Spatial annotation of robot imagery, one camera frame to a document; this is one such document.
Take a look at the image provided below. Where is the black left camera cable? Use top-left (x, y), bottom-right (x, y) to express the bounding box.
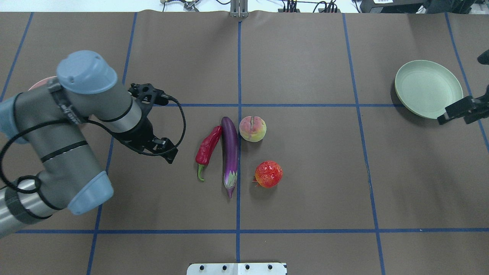
top-left (88, 95), bottom-right (187, 156)

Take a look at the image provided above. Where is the grey camera pole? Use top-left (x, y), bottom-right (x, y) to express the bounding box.
top-left (230, 0), bottom-right (249, 19)

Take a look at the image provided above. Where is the red pomegranate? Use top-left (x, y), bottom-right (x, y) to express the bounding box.
top-left (252, 160), bottom-right (283, 188)

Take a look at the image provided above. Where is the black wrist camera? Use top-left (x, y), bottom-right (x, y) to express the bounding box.
top-left (477, 50), bottom-right (489, 65)
top-left (128, 83), bottom-right (170, 106)

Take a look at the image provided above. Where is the pink plate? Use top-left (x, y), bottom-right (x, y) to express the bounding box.
top-left (28, 76), bottom-right (57, 91)

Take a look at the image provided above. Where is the red chili pepper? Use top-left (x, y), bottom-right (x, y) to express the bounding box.
top-left (194, 125), bottom-right (222, 182)

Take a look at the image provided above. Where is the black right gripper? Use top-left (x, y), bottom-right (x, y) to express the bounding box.
top-left (437, 86), bottom-right (489, 125)

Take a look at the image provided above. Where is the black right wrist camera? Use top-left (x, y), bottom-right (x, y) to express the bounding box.
top-left (477, 50), bottom-right (489, 65)

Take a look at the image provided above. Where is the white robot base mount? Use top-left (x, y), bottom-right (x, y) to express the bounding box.
top-left (186, 262), bottom-right (288, 275)

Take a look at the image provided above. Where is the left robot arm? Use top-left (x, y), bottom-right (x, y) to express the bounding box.
top-left (1, 50), bottom-right (178, 237)

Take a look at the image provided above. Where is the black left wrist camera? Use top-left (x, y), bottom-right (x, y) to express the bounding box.
top-left (128, 83), bottom-right (170, 106)

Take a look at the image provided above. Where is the purple eggplant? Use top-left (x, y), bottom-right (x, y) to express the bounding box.
top-left (221, 116), bottom-right (239, 199)

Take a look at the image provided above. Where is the light green plate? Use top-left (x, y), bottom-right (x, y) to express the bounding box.
top-left (394, 60), bottom-right (463, 120)

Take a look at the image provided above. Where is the peach fruit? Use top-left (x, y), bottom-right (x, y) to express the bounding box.
top-left (239, 116), bottom-right (267, 142)

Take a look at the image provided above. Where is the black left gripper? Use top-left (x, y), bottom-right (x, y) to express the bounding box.
top-left (121, 102), bottom-right (178, 164)

